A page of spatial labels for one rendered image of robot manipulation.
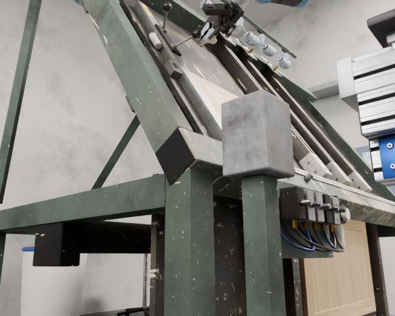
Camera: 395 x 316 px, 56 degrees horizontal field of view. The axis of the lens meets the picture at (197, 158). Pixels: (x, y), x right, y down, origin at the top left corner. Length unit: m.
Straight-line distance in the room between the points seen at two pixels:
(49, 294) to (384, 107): 3.07
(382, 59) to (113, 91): 4.42
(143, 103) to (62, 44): 3.80
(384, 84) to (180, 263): 0.59
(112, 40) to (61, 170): 3.12
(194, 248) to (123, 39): 0.74
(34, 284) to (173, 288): 2.66
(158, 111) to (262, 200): 0.41
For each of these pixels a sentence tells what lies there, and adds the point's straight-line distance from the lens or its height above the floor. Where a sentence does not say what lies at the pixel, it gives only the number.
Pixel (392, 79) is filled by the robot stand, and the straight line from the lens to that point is 0.85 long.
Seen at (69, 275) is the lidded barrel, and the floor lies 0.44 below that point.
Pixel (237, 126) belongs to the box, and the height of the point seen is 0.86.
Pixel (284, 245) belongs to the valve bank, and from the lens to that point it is 1.19.
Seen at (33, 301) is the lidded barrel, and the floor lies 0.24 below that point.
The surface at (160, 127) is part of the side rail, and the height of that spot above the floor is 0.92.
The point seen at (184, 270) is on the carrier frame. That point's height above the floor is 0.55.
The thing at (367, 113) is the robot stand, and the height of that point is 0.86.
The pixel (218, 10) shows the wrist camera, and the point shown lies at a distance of 1.53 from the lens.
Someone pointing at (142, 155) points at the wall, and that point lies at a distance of 5.10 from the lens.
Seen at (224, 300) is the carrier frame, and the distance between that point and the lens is 1.38.
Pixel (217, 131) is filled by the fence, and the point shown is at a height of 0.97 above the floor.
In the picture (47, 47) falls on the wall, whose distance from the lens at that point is 4.75.
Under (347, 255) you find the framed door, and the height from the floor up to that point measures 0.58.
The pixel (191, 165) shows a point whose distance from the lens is 0.91.
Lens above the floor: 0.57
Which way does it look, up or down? 15 degrees up
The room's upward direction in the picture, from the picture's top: 1 degrees counter-clockwise
